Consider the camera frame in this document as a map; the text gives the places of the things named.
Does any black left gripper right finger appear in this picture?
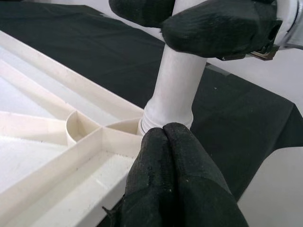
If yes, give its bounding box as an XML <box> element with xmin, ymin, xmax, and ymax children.
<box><xmin>164</xmin><ymin>122</ymin><xmax>250</xmax><ymax>227</ymax></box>

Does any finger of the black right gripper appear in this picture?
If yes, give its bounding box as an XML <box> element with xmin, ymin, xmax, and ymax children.
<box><xmin>108</xmin><ymin>0</ymin><xmax>176</xmax><ymax>28</ymax></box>
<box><xmin>162</xmin><ymin>0</ymin><xmax>284</xmax><ymax>60</ymax></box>

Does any white plastic table top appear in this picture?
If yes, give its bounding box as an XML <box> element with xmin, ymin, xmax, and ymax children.
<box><xmin>0</xmin><ymin>30</ymin><xmax>149</xmax><ymax>227</ymax></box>

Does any black tablecloth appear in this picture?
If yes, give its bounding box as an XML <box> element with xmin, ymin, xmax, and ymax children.
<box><xmin>0</xmin><ymin>0</ymin><xmax>298</xmax><ymax>201</ymax></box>

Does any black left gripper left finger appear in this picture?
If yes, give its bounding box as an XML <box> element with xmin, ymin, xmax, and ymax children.
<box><xmin>101</xmin><ymin>127</ymin><xmax>176</xmax><ymax>227</ymax></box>

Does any white plastic table leg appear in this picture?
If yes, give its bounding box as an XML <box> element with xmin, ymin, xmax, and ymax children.
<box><xmin>139</xmin><ymin>0</ymin><xmax>207</xmax><ymax>137</ymax></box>

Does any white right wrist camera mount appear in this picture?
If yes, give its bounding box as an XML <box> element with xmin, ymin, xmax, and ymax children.
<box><xmin>274</xmin><ymin>0</ymin><xmax>303</xmax><ymax>50</ymax></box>

